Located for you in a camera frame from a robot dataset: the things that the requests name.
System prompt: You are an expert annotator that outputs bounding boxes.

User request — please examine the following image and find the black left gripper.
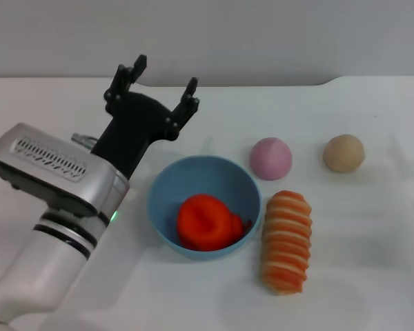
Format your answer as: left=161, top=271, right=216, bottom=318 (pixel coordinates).
left=90, top=54, right=200, bottom=180

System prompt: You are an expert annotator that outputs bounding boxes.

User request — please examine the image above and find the blue bowl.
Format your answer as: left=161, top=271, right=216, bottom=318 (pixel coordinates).
left=146, top=154, right=262, bottom=262

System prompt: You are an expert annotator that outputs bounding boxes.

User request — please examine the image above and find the red-orange soft toy orange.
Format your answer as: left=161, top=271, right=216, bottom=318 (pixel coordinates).
left=177, top=194, right=253, bottom=252

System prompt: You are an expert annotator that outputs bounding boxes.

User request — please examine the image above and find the beige round bun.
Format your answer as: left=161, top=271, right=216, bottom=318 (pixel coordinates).
left=323, top=134, right=366, bottom=172

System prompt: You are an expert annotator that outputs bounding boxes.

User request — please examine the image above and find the pink round bun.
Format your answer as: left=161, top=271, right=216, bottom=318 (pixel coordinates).
left=250, top=137, right=293, bottom=181

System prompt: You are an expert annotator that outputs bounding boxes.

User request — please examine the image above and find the orange white striped bread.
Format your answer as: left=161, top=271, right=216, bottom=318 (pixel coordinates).
left=260, top=190, right=313, bottom=296

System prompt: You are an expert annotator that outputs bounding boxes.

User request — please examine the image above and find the left gripper cable with connector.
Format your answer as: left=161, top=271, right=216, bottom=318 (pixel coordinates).
left=71, top=132, right=97, bottom=150

